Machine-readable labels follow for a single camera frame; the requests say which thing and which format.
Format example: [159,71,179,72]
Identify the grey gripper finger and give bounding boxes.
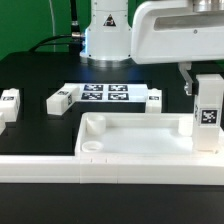
[178,62,197,96]

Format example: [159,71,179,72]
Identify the white desk top tray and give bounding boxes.
[75,112,224,158]

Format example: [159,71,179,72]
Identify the white L-shaped fence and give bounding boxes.
[0,154,224,185]

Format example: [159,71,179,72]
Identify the white marker base plate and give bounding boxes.
[65,83,148,102]

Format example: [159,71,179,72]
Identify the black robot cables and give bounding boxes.
[28,0,86,53]

